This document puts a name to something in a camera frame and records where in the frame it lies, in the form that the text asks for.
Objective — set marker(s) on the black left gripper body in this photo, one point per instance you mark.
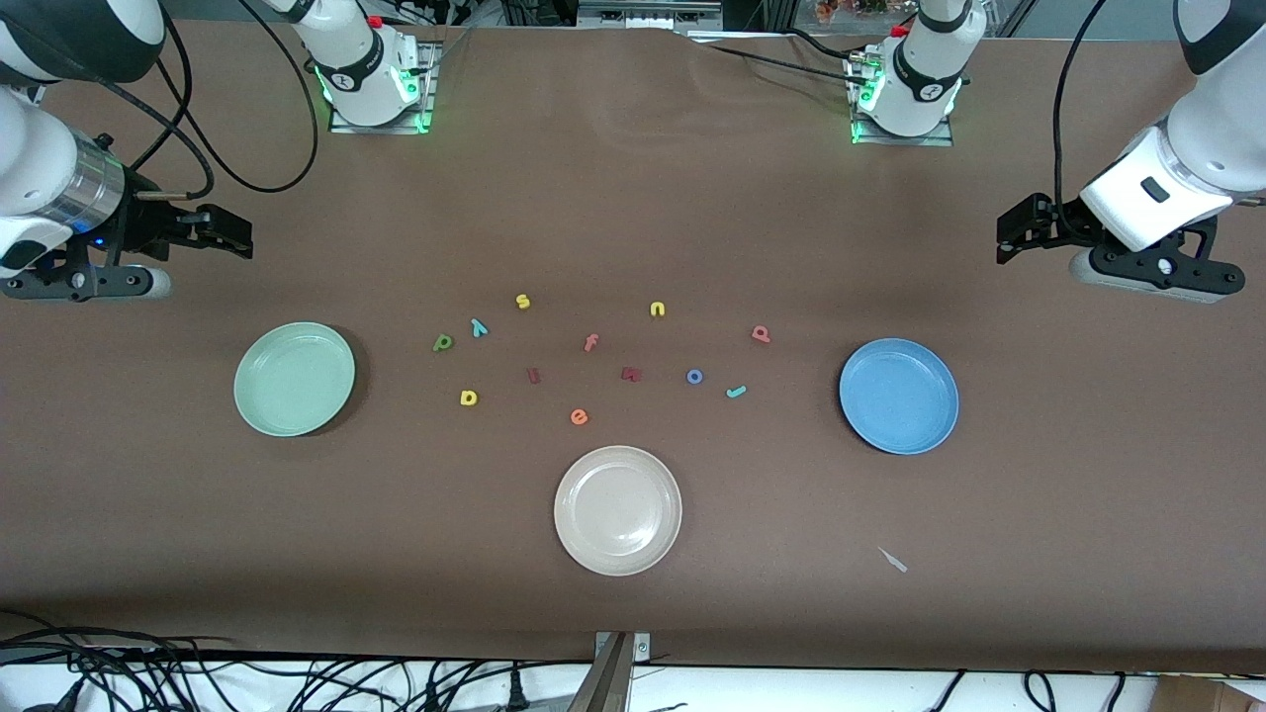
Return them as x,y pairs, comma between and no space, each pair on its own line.
1056,224

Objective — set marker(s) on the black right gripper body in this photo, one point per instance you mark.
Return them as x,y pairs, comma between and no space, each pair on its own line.
148,225

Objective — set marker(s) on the green foam letter p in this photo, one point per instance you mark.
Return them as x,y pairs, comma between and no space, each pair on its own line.
442,343

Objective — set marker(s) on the teal foam letter y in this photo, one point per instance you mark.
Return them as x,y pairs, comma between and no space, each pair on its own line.
479,327

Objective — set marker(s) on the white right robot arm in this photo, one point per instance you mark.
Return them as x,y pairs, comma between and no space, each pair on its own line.
356,69

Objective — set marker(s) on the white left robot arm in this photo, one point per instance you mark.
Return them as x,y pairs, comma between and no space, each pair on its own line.
925,79

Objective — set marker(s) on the green round plate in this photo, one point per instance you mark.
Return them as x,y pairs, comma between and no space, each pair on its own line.
295,380

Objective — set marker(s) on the blue round plate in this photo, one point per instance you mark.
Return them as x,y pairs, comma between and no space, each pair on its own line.
898,396

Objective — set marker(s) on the beige round plate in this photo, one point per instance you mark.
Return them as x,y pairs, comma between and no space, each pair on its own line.
618,510

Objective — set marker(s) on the brown cardboard box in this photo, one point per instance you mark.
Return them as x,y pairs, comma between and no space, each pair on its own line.
1207,697

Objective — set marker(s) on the black power plug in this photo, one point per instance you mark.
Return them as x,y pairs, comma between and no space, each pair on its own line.
515,690

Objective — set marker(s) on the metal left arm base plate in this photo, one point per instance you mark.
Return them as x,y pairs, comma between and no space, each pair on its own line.
935,138

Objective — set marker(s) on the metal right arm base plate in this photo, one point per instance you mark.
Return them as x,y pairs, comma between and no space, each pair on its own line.
427,89

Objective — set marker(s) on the aluminium frame behind table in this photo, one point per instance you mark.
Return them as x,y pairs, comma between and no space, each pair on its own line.
648,12

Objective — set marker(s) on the metal table edge bracket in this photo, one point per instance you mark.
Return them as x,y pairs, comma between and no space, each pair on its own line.
611,672

